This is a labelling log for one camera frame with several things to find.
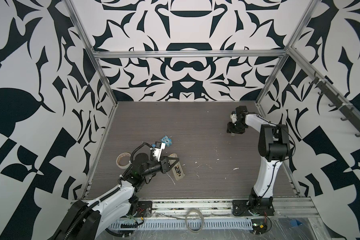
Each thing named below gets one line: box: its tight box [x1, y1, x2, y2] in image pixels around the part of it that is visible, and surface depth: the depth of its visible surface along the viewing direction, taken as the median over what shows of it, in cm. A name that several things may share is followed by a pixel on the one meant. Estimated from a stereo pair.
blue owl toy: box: [160, 135, 173, 147], surface depth 99 cm
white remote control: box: [167, 153, 185, 181], surface depth 77 cm
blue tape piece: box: [290, 219, 303, 227], surface depth 72 cm
